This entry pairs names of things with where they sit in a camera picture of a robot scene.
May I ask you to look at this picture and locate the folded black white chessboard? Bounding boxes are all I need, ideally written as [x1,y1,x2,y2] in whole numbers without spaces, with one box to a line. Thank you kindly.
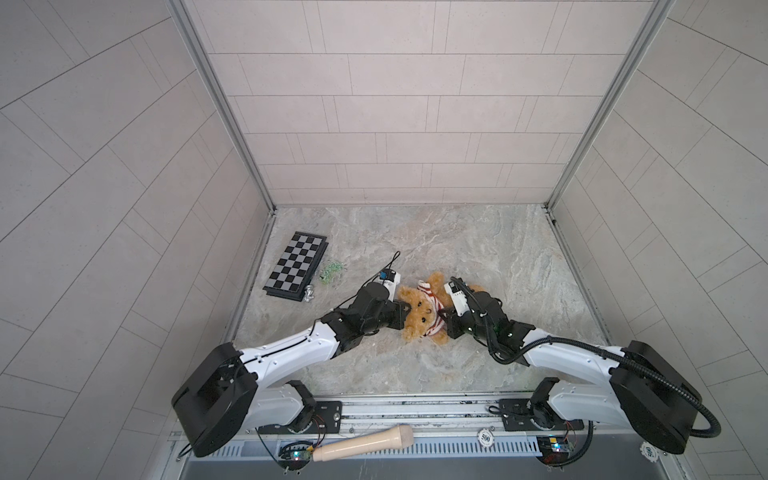
[263,231,328,302]

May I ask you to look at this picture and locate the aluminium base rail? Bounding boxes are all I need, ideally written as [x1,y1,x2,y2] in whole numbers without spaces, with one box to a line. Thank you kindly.
[192,392,638,470]

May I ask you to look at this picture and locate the left green circuit board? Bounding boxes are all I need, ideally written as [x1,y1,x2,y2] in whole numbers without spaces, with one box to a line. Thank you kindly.
[278,441,315,471]

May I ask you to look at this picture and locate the knitted american flag sweater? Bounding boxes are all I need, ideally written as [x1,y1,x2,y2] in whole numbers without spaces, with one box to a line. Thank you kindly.
[417,282,445,337]

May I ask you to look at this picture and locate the clear bag of green bricks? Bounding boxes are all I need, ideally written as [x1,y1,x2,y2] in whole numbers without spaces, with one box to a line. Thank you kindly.
[318,261,345,285]

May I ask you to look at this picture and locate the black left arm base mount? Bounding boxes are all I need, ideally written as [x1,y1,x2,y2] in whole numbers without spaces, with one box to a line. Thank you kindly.
[257,380,343,435]

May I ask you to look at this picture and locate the tan plush teddy bear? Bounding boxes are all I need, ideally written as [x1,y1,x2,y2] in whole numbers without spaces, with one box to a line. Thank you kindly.
[397,271,455,345]

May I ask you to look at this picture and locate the black corrugated right cable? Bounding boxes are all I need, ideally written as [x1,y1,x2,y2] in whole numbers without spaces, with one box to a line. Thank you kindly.
[455,277,722,439]

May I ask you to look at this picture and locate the green circuit board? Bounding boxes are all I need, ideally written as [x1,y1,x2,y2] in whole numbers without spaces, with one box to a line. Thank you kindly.
[278,441,315,471]
[536,436,573,465]

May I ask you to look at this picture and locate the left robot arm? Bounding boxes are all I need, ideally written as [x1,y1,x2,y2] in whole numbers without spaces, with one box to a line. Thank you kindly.
[171,283,411,458]

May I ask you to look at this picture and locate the black left camera cable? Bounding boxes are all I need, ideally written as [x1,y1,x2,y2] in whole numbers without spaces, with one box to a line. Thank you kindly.
[311,250,402,325]

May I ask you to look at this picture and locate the beige cylindrical handle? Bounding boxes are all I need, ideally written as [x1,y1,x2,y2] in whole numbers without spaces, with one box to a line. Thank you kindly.
[312,425,414,462]

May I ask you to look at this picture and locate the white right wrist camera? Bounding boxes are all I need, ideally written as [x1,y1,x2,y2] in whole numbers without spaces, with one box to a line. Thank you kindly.
[444,277,474,317]

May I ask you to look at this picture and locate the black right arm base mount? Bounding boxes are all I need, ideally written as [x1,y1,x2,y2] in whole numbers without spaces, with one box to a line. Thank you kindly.
[487,377,584,432]

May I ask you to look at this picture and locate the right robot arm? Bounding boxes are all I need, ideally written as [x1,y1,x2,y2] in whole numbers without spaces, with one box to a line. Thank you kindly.
[445,278,721,454]

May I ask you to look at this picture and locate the right green circuit board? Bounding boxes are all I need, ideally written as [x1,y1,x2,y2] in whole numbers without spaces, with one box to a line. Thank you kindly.
[536,436,573,465]

